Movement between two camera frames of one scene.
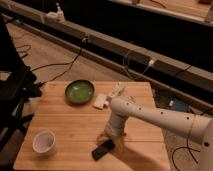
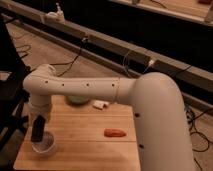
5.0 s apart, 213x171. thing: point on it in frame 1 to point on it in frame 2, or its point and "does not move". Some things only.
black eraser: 103,149 to 38,125
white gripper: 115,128 to 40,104
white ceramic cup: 43,141 does not move
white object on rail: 58,15 does not move
